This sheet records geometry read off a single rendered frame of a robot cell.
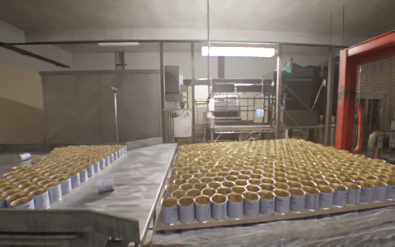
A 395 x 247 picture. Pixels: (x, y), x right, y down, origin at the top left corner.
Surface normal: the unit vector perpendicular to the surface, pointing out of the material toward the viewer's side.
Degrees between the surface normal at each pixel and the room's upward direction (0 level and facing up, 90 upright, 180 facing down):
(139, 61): 90
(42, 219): 90
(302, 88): 90
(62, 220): 90
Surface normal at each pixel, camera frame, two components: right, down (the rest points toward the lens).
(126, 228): -0.23, 0.09
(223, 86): 0.05, 0.09
